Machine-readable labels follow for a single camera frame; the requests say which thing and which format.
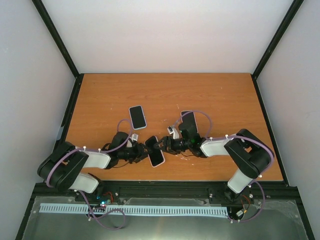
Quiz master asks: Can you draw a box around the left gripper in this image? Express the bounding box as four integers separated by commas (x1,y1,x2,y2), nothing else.
118,142,153,164

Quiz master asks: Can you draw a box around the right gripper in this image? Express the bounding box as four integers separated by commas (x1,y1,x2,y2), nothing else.
153,136,191,156

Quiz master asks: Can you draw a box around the pink phone case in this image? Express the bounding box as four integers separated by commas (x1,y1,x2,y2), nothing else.
144,135,165,168

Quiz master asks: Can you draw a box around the white phone case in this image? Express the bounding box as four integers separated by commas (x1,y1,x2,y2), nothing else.
179,110,198,135

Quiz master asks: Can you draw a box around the light blue phone case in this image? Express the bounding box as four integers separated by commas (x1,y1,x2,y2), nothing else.
128,105,148,131

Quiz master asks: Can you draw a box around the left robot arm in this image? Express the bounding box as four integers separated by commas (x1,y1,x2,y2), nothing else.
37,131,151,202

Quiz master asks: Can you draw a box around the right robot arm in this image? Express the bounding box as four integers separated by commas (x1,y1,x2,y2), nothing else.
152,122,275,202

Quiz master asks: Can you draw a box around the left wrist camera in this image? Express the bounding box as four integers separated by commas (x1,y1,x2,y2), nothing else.
126,133,139,148

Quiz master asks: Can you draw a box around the purple cable on base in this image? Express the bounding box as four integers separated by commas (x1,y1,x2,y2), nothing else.
86,203,126,230

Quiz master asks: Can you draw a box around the black aluminium frame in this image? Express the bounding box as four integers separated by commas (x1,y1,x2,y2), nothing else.
16,0,315,240

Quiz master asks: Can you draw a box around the light blue cable duct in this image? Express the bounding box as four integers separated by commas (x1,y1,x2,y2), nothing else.
38,203,228,218

